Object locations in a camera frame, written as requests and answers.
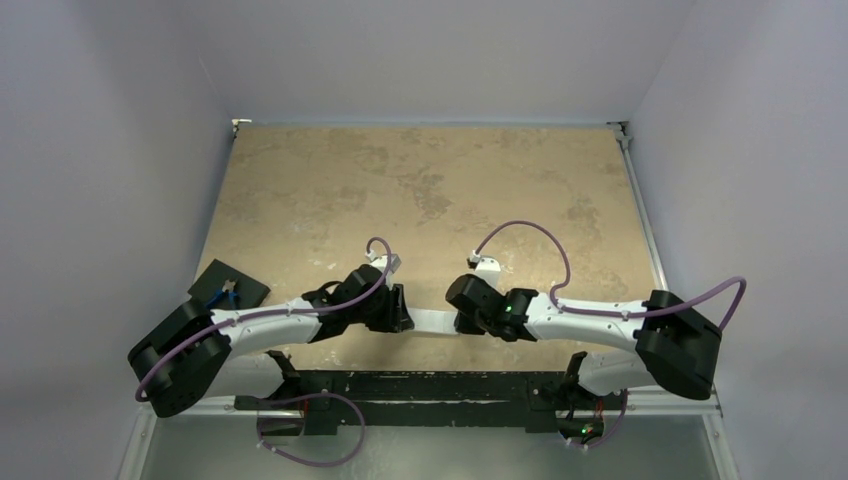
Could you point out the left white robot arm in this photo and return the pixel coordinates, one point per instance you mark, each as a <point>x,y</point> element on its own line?
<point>178,361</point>

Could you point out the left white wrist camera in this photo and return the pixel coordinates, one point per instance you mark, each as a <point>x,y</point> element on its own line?
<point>387,265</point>

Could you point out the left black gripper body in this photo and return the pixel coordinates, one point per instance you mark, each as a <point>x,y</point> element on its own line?
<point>377,315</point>

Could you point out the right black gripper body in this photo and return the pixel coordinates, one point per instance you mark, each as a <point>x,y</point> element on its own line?
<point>460,307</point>

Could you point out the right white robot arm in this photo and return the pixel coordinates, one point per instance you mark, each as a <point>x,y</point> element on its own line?
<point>660,341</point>

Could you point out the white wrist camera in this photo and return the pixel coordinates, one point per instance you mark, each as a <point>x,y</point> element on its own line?
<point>486,268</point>
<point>387,265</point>

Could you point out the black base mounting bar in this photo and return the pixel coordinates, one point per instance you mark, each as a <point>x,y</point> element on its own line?
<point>536,401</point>

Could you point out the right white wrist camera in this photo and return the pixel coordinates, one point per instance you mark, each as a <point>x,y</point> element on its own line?
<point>486,268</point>

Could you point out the black box with blue tool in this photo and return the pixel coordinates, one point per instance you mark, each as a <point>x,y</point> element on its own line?
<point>220,286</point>

